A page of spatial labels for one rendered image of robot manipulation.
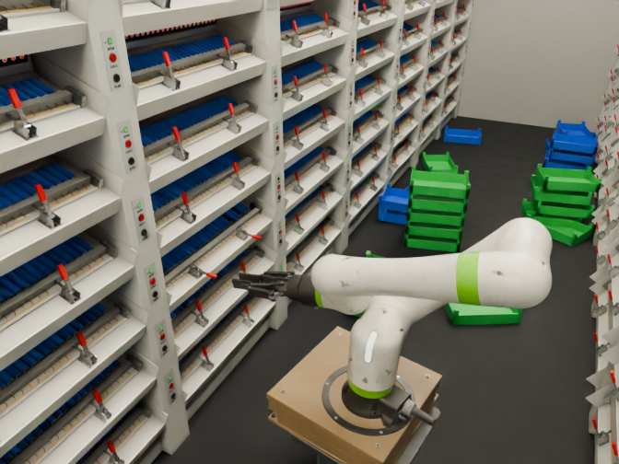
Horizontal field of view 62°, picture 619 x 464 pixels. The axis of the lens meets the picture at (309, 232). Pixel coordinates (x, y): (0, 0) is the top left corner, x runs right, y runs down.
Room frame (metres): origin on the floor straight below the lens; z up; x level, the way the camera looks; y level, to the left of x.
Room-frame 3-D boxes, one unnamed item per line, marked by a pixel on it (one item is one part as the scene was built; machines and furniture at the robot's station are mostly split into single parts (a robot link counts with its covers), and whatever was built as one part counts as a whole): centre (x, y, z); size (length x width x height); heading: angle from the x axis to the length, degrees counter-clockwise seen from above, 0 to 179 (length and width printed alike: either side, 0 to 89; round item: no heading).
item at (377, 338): (1.02, -0.17, 0.53); 0.16 x 0.13 x 0.19; 157
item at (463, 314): (1.88, -0.77, 0.04); 0.30 x 0.20 x 0.08; 93
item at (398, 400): (0.98, -0.21, 0.40); 0.26 x 0.15 x 0.06; 51
